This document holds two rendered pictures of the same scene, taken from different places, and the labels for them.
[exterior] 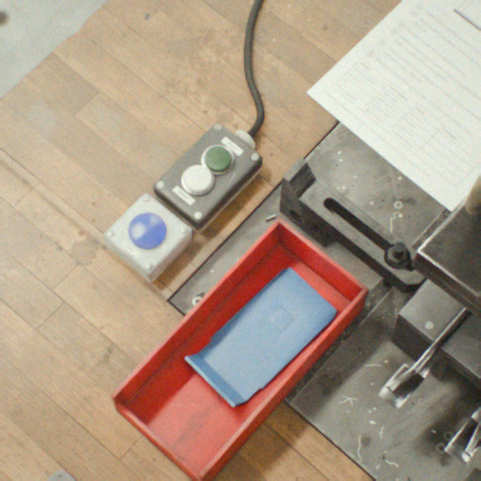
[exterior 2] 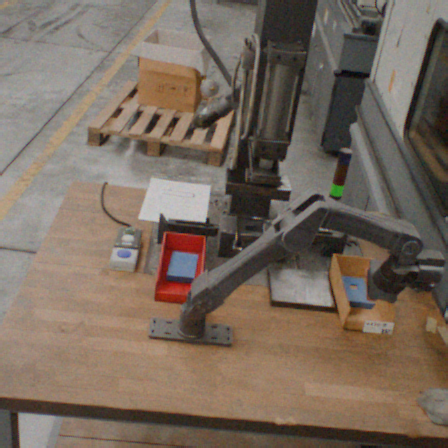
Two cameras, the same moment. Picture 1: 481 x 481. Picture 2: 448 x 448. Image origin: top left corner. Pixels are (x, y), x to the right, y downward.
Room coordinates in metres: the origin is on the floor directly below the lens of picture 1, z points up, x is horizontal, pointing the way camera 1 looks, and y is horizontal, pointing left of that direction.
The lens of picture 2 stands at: (-0.70, 0.90, 1.87)
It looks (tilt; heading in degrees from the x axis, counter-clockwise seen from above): 30 degrees down; 316
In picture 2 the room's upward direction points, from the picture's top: 8 degrees clockwise
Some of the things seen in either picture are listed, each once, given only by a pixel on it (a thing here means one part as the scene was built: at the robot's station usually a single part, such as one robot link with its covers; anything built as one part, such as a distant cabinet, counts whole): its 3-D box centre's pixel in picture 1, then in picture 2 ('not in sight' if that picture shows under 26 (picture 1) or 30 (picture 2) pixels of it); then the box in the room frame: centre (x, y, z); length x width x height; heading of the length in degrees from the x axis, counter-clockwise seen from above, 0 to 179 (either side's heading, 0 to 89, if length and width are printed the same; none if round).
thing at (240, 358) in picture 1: (262, 334); (182, 264); (0.38, -0.02, 0.92); 0.15 x 0.07 x 0.03; 136
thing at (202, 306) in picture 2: not in sight; (199, 298); (0.16, 0.11, 1.00); 0.09 x 0.06 x 0.06; 142
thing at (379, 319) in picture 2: not in sight; (360, 293); (0.02, -0.35, 0.93); 0.25 x 0.13 x 0.08; 140
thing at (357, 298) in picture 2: not in sight; (356, 289); (0.05, -0.37, 0.92); 0.15 x 0.07 x 0.03; 139
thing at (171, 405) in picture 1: (242, 349); (181, 266); (0.36, 0.00, 0.93); 0.25 x 0.12 x 0.06; 140
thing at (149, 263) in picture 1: (149, 241); (123, 263); (0.49, 0.10, 0.90); 0.07 x 0.07 x 0.06; 50
